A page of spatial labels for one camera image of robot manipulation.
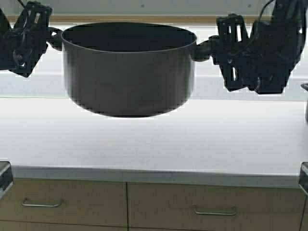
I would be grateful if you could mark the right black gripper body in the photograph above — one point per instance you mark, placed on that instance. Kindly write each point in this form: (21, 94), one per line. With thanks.
(261, 61)

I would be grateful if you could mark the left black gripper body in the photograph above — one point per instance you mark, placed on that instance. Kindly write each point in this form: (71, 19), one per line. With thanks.
(22, 45)

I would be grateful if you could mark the large grey cooking pot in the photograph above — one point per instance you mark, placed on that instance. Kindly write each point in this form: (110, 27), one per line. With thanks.
(127, 69)

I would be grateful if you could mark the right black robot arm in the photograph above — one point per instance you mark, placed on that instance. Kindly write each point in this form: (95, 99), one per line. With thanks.
(289, 9)

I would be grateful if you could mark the upper cabinet bottom shelf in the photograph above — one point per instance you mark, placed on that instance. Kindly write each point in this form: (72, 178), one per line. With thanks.
(156, 19)

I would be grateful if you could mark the small dark saucepan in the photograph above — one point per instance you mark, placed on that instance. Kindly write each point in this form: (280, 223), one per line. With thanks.
(304, 86)

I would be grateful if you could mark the left wooden drawer front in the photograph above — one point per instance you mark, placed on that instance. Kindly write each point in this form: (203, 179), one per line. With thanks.
(94, 203)

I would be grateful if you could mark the middle wooden drawer front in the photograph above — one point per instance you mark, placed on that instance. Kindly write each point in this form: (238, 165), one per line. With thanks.
(170, 207)

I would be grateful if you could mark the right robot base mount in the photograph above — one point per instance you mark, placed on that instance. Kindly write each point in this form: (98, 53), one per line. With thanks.
(303, 177)

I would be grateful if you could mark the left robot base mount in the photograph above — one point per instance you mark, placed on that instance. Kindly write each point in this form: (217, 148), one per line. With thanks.
(6, 177)

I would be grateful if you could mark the middle drawer metal handle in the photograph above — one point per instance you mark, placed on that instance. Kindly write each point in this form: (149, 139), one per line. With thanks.
(215, 211)

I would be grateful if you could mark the drawer metal handle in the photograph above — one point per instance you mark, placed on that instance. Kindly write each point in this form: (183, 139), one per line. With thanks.
(215, 211)
(29, 203)

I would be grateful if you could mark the left drawer metal handle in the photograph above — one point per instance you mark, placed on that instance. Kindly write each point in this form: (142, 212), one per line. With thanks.
(29, 203)

